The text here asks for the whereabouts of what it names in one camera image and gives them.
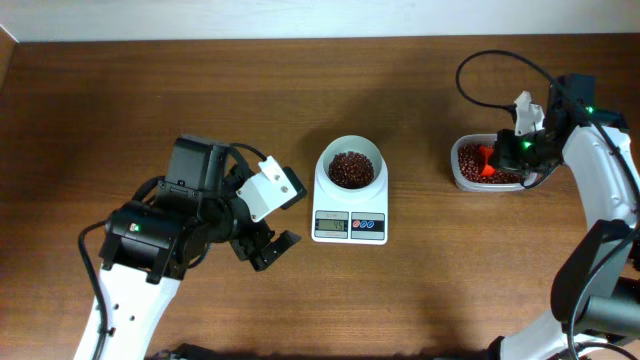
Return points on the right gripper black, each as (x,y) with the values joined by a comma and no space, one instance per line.
(503,159)

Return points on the red adzuki beans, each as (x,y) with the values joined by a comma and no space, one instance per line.
(470,164)

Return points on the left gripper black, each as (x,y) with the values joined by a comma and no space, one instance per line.
(268,253)

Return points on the red beans in bowl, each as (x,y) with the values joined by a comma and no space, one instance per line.
(351,170)

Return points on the orange measuring scoop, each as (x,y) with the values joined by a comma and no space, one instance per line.
(487,169)

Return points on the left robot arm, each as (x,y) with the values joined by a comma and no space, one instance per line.
(208,195)

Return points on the white digital kitchen scale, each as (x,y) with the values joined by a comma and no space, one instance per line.
(351,216)

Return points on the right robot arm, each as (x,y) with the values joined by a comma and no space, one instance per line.
(592,305)

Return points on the clear plastic bean container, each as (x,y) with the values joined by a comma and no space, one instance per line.
(465,185)

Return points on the white round bowl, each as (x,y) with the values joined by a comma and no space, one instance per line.
(356,144)

